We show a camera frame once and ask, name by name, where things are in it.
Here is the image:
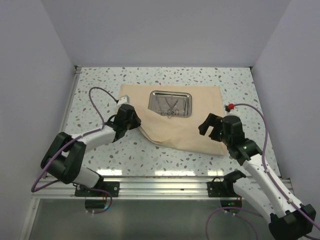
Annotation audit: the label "beige cloth wrap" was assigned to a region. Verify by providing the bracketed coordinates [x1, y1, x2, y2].
[119, 84, 227, 156]

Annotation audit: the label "steel instrument tray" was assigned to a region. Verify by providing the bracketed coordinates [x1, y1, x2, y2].
[148, 90, 193, 118]

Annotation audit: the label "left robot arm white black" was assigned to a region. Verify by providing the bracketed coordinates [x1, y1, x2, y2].
[40, 104, 141, 197]

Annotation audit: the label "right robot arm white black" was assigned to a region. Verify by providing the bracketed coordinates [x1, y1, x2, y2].
[198, 113, 316, 240]

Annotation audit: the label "steel surgical scissors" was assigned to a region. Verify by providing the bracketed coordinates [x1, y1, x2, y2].
[165, 98, 180, 119]

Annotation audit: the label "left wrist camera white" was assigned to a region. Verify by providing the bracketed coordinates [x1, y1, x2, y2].
[117, 95, 130, 106]

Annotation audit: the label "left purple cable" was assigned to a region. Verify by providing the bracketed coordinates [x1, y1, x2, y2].
[31, 86, 113, 215]

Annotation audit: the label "purple cable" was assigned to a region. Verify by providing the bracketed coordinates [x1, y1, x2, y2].
[31, 86, 113, 215]
[205, 102, 317, 240]

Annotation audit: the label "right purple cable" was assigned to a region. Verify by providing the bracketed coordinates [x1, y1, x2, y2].
[205, 102, 317, 240]

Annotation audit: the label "aluminium front rail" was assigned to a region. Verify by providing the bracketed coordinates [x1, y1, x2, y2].
[32, 174, 295, 201]

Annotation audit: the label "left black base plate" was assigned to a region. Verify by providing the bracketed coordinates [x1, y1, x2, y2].
[74, 181, 120, 197]

